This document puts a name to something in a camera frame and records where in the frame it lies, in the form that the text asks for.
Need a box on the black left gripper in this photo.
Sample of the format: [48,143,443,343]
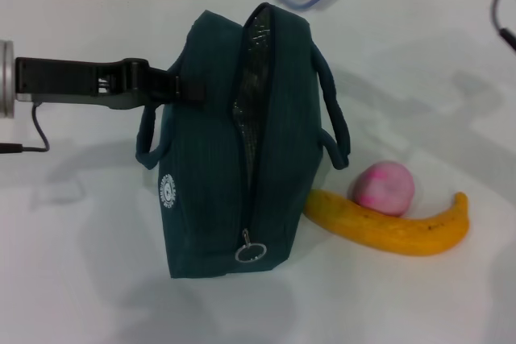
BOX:
[15,56,152,111]

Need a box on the dark teal insulated lunch bag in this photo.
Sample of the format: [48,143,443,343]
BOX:
[135,2,351,280]

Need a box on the pink peach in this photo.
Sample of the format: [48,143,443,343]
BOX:
[353,161,415,217]

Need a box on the yellow banana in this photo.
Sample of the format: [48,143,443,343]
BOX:
[302,189,471,257]

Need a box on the dark right arm cable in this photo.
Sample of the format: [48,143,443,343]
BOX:
[489,0,516,53]

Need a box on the dark arm cable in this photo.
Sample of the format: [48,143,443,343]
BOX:
[0,102,50,155]
[489,0,516,53]

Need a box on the dark left arm cable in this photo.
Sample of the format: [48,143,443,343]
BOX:
[0,102,50,155]

